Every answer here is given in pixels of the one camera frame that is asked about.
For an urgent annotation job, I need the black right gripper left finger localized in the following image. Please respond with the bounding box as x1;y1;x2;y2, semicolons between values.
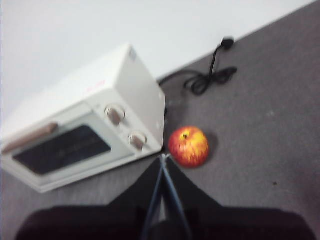
14;155;165;240

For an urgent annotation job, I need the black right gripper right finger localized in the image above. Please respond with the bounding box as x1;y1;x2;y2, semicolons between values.
164;155;316;240

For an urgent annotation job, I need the oven door with beige handle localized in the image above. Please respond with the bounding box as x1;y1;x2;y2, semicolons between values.
0;102;137;195

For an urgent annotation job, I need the red yellow apple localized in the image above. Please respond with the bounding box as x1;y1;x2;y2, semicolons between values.
168;125;210;168

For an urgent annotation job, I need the beige oven knob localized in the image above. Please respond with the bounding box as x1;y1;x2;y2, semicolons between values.
127;131;148;152
103;103;127;125

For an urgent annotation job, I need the white Toshiba toaster oven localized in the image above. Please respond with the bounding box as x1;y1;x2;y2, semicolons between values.
0;43;167;195

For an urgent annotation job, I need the black oven power cable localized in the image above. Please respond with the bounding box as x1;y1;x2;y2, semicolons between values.
156;36;238;96

